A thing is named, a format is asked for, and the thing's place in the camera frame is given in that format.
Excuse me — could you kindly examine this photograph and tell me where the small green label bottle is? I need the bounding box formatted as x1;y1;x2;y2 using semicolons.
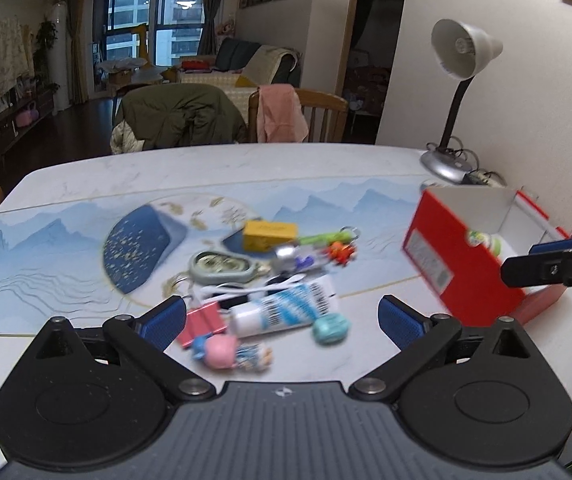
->
466;230;502;260

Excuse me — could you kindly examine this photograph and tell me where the pink blue doll figure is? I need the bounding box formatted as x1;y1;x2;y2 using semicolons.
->
191;334;273;373

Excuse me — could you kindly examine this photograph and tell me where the pink binder clip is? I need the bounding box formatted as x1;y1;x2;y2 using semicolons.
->
176;302;227;349

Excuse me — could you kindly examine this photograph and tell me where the teal small capsule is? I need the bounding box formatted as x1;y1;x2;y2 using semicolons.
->
312;312;351;346

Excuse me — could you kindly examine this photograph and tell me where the blue white striped tube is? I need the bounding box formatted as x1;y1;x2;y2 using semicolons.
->
227;276;339;338

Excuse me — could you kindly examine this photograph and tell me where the green tube keychain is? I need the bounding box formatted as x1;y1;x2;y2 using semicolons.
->
298;226;361;247

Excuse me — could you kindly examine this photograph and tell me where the silver purple cylinder toy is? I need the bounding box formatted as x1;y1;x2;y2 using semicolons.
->
271;244;316;273

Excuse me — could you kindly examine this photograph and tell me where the yellow rectangular box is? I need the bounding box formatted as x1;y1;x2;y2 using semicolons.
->
243;220;298;252

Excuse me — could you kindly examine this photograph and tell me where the red open cardboard box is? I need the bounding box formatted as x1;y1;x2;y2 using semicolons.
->
403;185;568;326

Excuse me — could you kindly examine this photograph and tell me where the grey oval tin case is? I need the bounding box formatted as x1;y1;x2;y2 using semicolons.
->
188;250;259;285

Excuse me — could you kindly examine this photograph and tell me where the white desk lamp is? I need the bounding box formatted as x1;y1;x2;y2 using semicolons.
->
420;18;504;184

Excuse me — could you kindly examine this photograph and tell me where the dark tv cabinet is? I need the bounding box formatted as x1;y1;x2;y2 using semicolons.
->
0;84;55;164

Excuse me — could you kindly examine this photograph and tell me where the olive green jacket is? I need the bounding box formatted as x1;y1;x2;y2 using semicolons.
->
110;84;250;155

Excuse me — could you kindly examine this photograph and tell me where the wooden chair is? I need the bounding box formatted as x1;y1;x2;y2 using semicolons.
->
247;87;349;143

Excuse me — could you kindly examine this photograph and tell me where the pink cloth on chair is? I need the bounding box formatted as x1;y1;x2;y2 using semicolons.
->
257;84;309;143

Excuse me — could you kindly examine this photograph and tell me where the sofa with blankets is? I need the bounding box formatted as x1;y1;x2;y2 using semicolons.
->
162;38;302;120

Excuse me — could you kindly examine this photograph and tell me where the lamp power cable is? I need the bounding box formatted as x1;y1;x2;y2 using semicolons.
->
425;142;507;188

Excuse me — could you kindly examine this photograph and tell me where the orange toy figure keychain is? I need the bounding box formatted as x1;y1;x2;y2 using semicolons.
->
326;242;356;266

